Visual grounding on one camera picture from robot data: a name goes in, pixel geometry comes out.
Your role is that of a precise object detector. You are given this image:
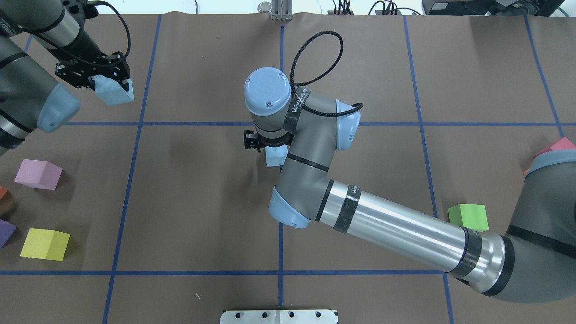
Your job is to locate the light blue foam block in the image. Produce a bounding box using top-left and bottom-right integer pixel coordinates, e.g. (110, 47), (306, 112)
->
(265, 145), (288, 167)
(93, 75), (134, 106)

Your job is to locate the far pink foam block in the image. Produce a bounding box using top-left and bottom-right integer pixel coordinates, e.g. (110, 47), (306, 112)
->
(14, 159), (63, 190)

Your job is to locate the aluminium frame post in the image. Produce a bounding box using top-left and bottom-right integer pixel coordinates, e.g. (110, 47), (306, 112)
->
(270, 0), (293, 21)

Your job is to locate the magenta pink foam block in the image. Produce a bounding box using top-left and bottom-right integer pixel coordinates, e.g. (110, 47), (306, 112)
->
(534, 137), (576, 158)

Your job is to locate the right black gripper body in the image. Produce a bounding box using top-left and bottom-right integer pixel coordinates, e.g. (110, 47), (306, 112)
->
(243, 130), (266, 153)

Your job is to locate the far purple foam block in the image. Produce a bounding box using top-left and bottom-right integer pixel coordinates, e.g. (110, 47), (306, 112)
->
(0, 219), (17, 248)

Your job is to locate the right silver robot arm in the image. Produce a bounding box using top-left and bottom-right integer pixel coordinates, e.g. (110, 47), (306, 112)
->
(243, 67), (576, 303)

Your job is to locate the far orange foam block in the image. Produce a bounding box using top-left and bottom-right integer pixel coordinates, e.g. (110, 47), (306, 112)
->
(0, 187), (9, 200)

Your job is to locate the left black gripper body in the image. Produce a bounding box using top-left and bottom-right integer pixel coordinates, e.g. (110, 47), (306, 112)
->
(55, 52), (131, 90)

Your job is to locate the green foam block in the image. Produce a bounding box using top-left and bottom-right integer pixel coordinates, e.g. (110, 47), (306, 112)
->
(448, 204), (489, 232)

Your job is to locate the metal base plate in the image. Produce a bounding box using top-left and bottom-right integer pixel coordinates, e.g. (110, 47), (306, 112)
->
(220, 309), (340, 324)

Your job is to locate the yellow foam block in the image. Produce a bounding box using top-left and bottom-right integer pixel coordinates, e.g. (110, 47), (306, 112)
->
(20, 228), (71, 261)

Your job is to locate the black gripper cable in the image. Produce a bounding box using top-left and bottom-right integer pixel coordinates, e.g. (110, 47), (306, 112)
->
(290, 31), (364, 118)

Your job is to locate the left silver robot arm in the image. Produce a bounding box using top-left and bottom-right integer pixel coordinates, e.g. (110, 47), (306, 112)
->
(0, 0), (134, 154)

